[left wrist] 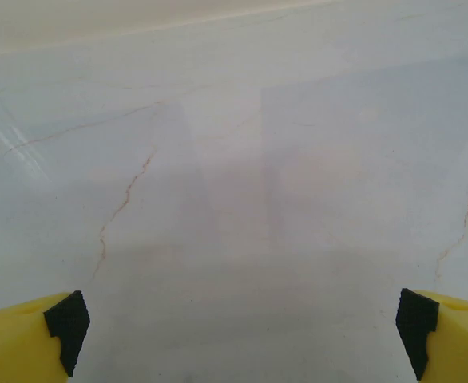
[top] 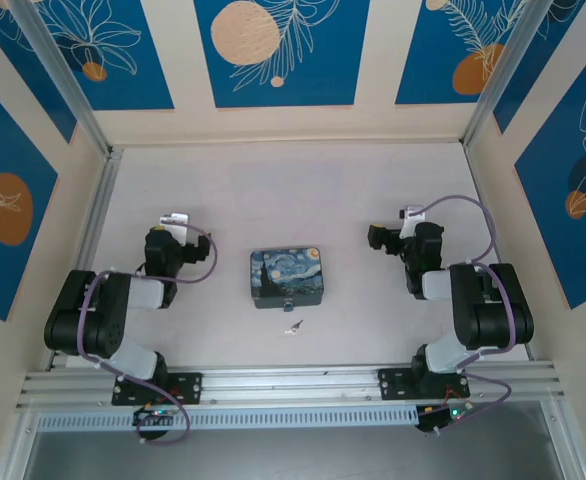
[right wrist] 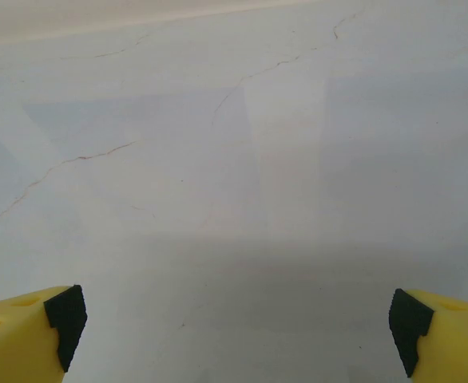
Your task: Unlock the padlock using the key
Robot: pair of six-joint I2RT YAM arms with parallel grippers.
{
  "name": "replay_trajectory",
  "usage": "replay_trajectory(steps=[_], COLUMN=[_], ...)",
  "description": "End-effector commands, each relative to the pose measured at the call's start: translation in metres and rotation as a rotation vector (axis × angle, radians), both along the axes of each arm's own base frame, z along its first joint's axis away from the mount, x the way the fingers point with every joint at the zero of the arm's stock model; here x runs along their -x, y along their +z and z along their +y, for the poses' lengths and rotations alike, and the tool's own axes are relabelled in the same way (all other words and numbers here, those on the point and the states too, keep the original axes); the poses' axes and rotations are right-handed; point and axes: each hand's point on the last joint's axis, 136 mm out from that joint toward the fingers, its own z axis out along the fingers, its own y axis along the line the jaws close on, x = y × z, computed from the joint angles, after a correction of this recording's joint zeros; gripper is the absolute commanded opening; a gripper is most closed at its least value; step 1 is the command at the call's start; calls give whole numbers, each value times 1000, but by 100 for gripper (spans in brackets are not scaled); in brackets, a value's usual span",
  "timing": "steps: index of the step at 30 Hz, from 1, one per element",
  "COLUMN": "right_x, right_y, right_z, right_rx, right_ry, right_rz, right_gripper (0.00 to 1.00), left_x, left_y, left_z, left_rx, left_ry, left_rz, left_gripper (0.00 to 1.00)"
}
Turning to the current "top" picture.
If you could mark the aluminium mounting rail beam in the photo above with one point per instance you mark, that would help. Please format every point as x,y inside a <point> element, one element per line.
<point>293,380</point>

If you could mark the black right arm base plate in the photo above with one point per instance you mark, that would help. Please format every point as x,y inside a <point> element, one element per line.
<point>395,382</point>

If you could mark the aluminium table side rail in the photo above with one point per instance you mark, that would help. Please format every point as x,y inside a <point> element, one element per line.
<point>98,225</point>
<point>498,260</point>

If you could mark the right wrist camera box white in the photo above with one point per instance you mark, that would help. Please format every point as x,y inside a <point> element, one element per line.
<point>413,215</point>

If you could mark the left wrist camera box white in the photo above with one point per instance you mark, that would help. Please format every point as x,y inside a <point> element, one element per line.
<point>175,220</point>

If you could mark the aluminium frame post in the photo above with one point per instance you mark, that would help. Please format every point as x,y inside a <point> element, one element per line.
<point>58,70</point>
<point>503,75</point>

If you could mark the starry night print tin box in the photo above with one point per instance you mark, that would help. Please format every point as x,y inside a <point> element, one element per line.
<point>288,275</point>

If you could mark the grey metal sheet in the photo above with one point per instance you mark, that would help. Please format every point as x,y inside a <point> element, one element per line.
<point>293,455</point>

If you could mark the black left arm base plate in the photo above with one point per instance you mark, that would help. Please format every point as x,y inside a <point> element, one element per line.
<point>188,387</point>

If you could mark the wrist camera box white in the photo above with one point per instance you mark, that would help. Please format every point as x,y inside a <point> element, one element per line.
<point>175,220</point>
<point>413,215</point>

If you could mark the small blue padlock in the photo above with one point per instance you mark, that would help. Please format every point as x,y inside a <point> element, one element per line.
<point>288,305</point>

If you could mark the small silver key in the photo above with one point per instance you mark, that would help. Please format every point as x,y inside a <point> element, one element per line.
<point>294,327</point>

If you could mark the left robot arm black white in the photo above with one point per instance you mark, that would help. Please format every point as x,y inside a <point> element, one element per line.
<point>88,300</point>

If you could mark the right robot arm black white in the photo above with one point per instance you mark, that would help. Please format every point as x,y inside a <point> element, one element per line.
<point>493,320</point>

